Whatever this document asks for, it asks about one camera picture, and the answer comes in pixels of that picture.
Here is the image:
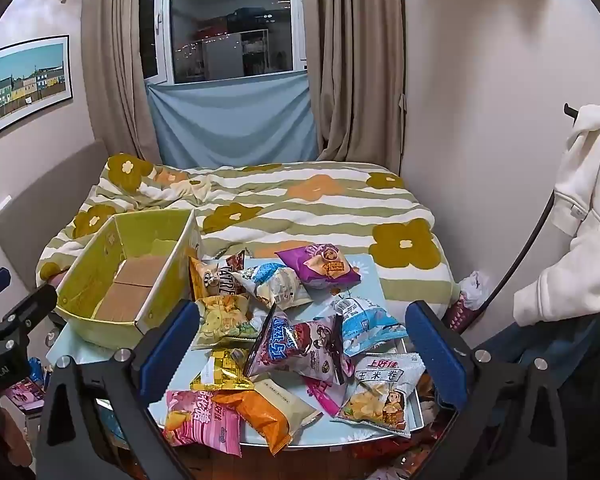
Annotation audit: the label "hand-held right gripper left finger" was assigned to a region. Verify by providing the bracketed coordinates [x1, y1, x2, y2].
[32, 299, 201, 480]

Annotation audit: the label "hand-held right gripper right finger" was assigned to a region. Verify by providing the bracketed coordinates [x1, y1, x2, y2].
[405, 300, 568, 480]

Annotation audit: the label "yellow cartoon snack bag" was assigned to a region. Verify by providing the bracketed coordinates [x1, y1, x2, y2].
[192, 294, 261, 351]

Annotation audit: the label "yellow cardboard box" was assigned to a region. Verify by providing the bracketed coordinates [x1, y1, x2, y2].
[55, 208, 203, 351]

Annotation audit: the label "blue white snack bag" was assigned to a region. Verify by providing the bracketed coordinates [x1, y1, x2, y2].
[332, 296, 408, 358]

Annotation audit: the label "pink strawberry snack packet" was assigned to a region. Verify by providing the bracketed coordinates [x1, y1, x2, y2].
[302, 375, 356, 418]

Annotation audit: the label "heap of colourful packets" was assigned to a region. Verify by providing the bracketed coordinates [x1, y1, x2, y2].
[5, 357, 51, 411]

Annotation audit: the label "gold yellow snack packet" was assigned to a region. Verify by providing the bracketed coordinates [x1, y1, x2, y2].
[190, 347, 256, 393]

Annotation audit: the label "white green cartoon snack bag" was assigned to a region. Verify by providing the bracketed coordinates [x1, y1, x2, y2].
[335, 352, 426, 438]

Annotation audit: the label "white purple bag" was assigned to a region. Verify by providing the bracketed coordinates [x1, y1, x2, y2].
[442, 270, 496, 333]

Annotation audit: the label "tan black lettered snack bag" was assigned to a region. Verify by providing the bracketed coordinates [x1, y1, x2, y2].
[189, 256, 241, 303]

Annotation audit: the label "pink chips bag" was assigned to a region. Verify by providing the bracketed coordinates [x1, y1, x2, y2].
[162, 390, 243, 458]

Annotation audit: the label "grey padded headboard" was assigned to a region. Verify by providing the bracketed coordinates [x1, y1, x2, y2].
[0, 140, 111, 291]

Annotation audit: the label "orange snack bag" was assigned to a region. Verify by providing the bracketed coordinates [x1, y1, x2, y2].
[212, 390, 306, 456]

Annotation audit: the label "blue jeans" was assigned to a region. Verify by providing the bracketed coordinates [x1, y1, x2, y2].
[472, 305, 600, 480]

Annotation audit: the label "cream blue snack bag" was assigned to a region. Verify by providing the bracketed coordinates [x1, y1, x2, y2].
[232, 261, 313, 309]

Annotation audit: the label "pink purple chocolate snack bag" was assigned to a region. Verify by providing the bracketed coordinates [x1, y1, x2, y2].
[242, 305, 356, 386]

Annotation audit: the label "cream white cake packet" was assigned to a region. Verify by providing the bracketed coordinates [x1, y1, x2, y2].
[252, 377, 321, 433]

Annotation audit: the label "green striped floral blanket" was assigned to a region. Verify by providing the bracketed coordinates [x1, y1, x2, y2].
[35, 152, 458, 306]

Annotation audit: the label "framed houses picture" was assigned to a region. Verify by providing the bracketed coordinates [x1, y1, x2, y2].
[0, 35, 73, 138]

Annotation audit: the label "white hoodie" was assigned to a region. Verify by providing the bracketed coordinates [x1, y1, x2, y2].
[512, 104, 600, 331]

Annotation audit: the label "light blue cloth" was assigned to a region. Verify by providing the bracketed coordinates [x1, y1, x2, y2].
[145, 71, 321, 168]

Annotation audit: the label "beige curtain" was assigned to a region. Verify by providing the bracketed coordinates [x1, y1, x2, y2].
[80, 0, 173, 166]
[305, 0, 408, 173]

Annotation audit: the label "black coat rack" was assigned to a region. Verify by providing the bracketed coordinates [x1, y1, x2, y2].
[472, 102, 581, 321]

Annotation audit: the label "window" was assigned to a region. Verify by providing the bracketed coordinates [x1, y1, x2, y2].
[140, 0, 321, 86]

